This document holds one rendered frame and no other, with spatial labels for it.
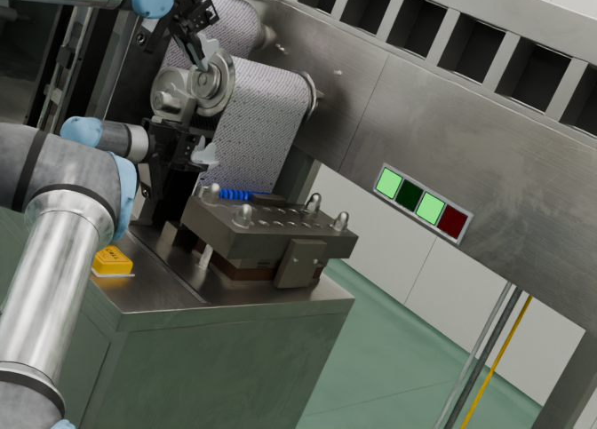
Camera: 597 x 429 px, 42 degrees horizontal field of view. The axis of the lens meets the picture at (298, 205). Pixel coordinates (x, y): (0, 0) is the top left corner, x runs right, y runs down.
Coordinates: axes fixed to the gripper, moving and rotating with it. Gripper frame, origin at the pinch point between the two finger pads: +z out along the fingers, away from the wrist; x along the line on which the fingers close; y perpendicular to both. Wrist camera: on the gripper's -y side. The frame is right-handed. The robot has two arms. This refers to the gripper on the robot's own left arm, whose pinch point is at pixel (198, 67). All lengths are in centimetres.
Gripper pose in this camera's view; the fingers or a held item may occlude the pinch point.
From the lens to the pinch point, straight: 163.2
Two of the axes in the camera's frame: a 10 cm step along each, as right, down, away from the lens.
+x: -6.5, -4.6, 6.0
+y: 7.1, -6.5, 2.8
